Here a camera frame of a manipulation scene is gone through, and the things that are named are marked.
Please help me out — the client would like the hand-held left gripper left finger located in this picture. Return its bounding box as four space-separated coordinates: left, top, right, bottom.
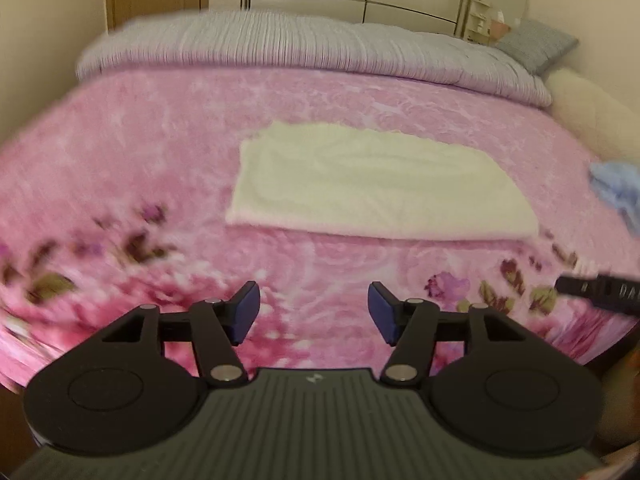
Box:
95 281 261 388

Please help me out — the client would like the light blue garment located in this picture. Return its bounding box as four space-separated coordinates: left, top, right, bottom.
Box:
587 160 640 236

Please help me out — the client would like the cream knitted sweater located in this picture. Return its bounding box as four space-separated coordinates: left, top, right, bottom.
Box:
225 121 540 241

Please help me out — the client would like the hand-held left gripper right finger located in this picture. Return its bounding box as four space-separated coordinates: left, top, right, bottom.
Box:
368 282 533 388

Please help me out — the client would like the grey pillow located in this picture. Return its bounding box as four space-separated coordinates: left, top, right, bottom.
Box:
495 19 581 77

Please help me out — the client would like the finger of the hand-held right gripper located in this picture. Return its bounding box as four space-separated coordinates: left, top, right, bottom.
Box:
555 274 603 301

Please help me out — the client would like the pink floral blanket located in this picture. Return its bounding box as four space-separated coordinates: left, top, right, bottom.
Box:
0 65 640 391

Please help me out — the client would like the white quilted headboard cushion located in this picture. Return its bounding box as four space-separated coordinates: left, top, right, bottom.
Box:
544 67 640 161

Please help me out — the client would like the grey striped quilt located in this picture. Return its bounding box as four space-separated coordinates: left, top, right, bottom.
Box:
75 9 553 108

